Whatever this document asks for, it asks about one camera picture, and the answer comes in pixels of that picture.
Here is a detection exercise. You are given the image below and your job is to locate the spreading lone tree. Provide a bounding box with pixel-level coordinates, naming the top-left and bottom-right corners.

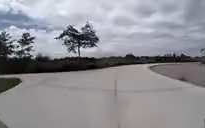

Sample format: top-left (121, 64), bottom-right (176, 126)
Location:
top-left (54, 21), bottom-right (101, 60)

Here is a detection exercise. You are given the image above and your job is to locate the pale concrete road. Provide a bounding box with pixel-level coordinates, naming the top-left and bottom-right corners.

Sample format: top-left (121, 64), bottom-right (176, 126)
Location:
top-left (0, 62), bottom-right (205, 128)

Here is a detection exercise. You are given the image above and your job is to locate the long dark bush strip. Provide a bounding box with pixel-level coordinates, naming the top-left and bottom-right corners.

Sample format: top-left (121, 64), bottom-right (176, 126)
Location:
top-left (0, 53), bottom-right (205, 76)

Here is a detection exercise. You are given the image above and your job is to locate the dark leafy tree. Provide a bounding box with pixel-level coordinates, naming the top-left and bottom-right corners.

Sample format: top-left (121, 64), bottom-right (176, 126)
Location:
top-left (15, 31), bottom-right (37, 60)
top-left (0, 31), bottom-right (17, 60)

